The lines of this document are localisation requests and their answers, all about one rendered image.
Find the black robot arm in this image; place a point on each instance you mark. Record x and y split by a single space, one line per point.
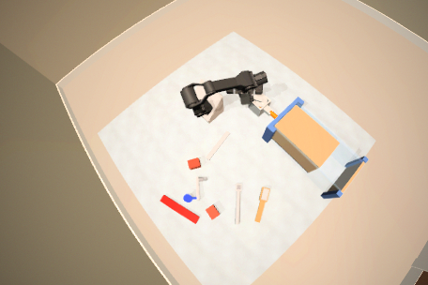
244 81

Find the red flat bar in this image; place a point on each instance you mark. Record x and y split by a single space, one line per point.
180 209

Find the grey metal cylinder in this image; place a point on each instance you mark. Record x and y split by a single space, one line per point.
238 189

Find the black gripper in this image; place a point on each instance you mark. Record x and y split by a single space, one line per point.
258 90

